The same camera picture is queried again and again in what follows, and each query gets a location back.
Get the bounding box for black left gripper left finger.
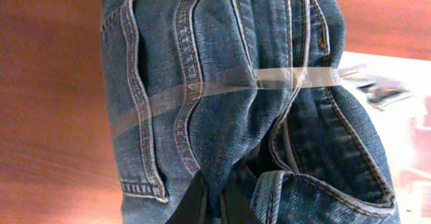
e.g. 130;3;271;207
166;171;207;224

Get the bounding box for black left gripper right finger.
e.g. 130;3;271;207
220;178;261;224

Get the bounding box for dark blue jeans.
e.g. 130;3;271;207
100;0;400;223

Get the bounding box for clear plastic storage bin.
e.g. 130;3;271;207
339;52;430;223

